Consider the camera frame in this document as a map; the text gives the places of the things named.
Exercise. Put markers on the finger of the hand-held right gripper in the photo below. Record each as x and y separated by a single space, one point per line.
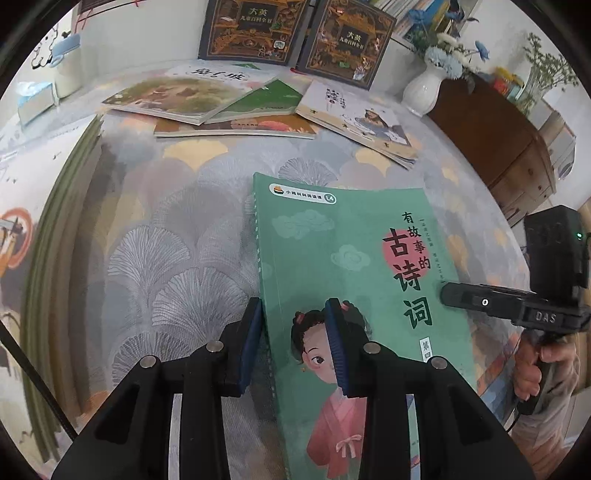
480 302

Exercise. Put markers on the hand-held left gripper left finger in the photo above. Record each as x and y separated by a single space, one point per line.
251 341

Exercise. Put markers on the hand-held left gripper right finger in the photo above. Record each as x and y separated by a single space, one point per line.
337 341

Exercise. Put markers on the teal book with girl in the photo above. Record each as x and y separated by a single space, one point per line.
332 258

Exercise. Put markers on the stack of sorted books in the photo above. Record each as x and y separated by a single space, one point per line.
46 230

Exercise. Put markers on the pile of thin white books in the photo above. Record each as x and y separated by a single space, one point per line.
360 120

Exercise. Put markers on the row of shelf books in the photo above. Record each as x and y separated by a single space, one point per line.
415 14

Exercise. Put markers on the person's right hand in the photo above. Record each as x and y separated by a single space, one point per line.
521 378

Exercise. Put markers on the brown wooden cabinet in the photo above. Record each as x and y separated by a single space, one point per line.
498 143

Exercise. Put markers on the fan pattern tablecloth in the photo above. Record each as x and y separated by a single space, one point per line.
184 221

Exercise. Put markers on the colourful small boxes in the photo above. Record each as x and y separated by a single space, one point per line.
508 83

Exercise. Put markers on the green plant sprigs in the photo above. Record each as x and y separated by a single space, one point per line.
549 69

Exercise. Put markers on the white vase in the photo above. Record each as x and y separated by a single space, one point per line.
422 92

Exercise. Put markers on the orange cover book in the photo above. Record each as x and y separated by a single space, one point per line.
258 127

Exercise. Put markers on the blue flower bouquet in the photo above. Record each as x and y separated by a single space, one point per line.
443 50

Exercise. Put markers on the green white triangle book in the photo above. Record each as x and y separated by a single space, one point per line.
272 101

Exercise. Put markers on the meadow painting picture book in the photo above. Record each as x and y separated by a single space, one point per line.
175 97

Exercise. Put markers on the white book black calligraphy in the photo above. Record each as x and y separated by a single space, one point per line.
217 74

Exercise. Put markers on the dark ornate encyclopedia book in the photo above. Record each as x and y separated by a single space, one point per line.
346 46
249 32

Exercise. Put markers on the blue white tissue box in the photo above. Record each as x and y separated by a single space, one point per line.
37 104

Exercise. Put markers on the white canister blue lid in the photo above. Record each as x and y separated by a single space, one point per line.
69 74

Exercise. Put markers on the white animal wall sticker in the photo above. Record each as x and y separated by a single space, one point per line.
44 50

